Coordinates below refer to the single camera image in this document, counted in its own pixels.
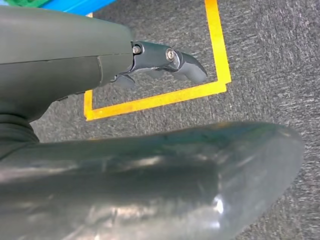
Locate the yellow floor tape square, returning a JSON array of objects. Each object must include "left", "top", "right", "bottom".
[{"left": 83, "top": 0, "right": 232, "bottom": 122}]

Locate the green plastic crate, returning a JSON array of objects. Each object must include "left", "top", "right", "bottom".
[{"left": 5, "top": 0, "right": 51, "bottom": 8}]

